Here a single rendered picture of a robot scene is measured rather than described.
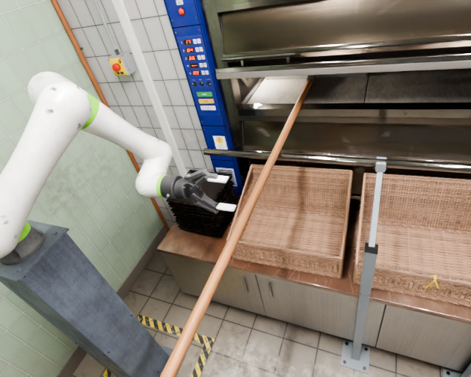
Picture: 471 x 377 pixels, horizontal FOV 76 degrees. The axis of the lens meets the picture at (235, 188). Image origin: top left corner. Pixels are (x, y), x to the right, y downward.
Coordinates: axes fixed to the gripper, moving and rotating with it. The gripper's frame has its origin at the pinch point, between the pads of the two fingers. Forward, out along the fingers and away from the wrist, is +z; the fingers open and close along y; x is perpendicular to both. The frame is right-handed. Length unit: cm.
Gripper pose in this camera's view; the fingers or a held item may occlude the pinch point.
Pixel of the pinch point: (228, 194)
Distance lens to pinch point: 106.9
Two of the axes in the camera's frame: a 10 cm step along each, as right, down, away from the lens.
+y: 1.9, 7.5, 6.4
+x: -3.7, 6.6, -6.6
